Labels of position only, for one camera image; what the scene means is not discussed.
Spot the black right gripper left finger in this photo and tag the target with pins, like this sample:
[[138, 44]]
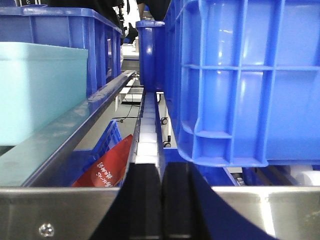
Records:
[[135, 214]]

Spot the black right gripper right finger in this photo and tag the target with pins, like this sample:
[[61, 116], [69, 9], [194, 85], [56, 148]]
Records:
[[192, 211]]

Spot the light cyan plastic bin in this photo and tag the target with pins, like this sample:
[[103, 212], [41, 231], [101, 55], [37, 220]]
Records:
[[38, 83]]

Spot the red printed package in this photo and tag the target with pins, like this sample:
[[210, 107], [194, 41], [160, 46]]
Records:
[[109, 169]]

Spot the white roller track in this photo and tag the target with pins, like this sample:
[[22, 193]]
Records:
[[147, 146]]

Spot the blue crate lower shelf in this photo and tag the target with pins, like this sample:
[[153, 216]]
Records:
[[81, 160]]

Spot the large blue crate right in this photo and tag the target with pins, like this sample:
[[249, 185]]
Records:
[[242, 81]]

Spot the blue crate far centre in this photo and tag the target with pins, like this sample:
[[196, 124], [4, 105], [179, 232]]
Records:
[[151, 40]]

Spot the blue crate left rear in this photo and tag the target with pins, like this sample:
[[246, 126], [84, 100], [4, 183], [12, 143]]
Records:
[[72, 27]]

